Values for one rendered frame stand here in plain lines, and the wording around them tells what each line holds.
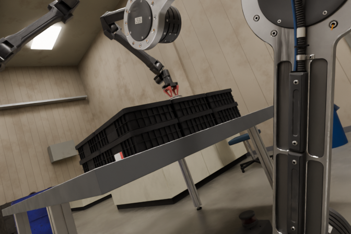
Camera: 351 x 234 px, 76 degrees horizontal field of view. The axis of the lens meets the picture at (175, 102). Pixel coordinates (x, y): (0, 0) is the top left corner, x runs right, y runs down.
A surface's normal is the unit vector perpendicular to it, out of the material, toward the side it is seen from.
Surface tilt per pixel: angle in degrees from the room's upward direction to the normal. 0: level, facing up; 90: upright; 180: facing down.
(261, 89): 90
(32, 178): 90
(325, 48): 90
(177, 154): 90
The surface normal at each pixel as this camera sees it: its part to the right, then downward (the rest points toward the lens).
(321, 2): -0.70, 0.14
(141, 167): 0.62, -0.37
